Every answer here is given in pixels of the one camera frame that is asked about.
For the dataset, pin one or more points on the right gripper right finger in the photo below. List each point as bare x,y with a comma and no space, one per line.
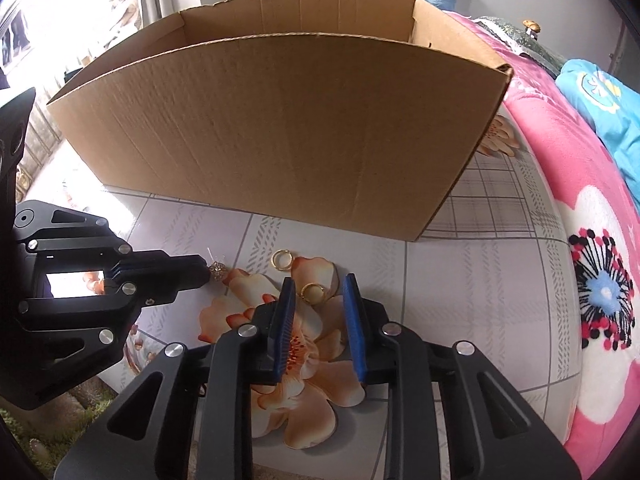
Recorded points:
492,432

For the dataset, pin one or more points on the glitter ball earring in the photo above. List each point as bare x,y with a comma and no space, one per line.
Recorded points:
217,269

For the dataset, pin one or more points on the small figurine bottle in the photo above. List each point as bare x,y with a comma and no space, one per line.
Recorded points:
531,28

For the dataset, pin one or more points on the person left hand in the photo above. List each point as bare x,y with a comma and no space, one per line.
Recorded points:
69,411

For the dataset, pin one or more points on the pink floral blanket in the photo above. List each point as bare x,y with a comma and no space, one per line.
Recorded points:
602,225

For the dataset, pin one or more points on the grey lace pillow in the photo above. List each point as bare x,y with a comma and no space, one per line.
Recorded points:
522,45

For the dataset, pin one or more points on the green white fuzzy sleeve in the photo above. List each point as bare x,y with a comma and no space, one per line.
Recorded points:
44,450

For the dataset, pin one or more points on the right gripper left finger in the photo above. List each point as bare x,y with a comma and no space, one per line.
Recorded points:
187,415

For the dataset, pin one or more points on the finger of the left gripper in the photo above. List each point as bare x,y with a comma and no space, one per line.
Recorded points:
154,278

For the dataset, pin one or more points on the brown cardboard box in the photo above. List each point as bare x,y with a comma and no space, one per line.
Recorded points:
359,115

